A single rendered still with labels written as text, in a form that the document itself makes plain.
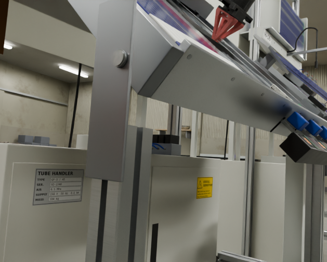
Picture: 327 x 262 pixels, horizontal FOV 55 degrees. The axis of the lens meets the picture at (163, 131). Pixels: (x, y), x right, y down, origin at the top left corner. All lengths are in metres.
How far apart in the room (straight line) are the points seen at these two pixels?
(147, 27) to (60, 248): 0.43
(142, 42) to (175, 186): 0.56
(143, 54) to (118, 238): 0.18
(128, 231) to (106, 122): 0.10
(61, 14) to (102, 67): 0.75
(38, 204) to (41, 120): 11.63
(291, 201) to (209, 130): 8.63
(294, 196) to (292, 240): 0.15
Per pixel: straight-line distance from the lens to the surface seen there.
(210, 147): 9.67
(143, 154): 0.29
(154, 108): 10.66
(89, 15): 0.43
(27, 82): 11.88
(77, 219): 0.64
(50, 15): 1.03
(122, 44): 0.29
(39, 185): 0.58
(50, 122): 12.45
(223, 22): 0.91
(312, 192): 0.97
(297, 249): 1.19
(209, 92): 0.40
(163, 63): 0.32
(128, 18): 0.30
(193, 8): 1.10
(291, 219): 1.18
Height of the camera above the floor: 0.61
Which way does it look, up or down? 5 degrees up
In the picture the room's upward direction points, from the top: 4 degrees clockwise
